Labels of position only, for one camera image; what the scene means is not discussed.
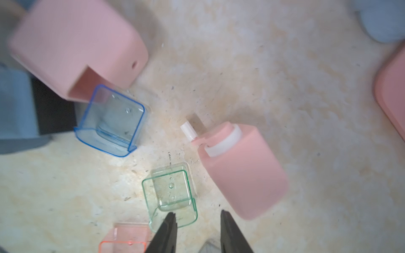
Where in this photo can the light blue mug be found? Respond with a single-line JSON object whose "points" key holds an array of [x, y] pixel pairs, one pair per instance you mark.
{"points": [[383, 21]]}

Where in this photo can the green transparent tray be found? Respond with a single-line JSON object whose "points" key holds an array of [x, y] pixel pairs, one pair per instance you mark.
{"points": [[169, 189]]}

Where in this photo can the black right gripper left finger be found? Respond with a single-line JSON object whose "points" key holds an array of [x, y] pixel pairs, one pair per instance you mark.
{"points": [[165, 239]]}

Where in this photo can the red transparent tray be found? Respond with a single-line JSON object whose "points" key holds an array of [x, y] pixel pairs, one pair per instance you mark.
{"points": [[126, 237]]}

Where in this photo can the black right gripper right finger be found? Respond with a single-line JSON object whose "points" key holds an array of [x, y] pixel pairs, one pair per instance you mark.
{"points": [[232, 239]]}

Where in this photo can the pink pencil sharpener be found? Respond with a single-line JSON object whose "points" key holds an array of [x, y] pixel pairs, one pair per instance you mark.
{"points": [[242, 165], [73, 46]]}

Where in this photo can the blue transparent tray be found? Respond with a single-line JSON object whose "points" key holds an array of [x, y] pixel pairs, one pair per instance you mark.
{"points": [[112, 122]]}

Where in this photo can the blue pencil sharpener lying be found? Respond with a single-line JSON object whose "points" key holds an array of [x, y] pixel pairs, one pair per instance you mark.
{"points": [[19, 123]]}

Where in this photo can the pink serving tray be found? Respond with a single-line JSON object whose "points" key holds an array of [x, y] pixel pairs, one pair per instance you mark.
{"points": [[389, 89]]}

